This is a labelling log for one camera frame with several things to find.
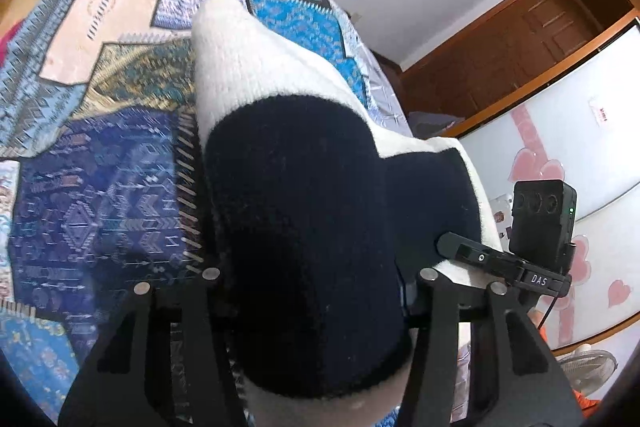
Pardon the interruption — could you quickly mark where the black camera box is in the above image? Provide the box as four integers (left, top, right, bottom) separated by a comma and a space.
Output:
509, 180, 577, 275

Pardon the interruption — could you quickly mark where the orange sleeve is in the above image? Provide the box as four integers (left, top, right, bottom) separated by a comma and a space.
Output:
529, 311, 601, 417

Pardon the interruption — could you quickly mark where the white and navy knit sweater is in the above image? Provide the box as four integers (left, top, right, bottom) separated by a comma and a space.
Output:
192, 0, 500, 426

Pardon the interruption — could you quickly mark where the brown wooden door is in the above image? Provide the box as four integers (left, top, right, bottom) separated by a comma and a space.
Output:
398, 0, 639, 135

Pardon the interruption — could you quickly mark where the white wardrobe with pink hearts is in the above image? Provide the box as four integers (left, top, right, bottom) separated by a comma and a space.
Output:
461, 20, 639, 349

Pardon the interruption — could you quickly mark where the blue patchwork bedspread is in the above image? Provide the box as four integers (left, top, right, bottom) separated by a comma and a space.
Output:
1, 0, 409, 421

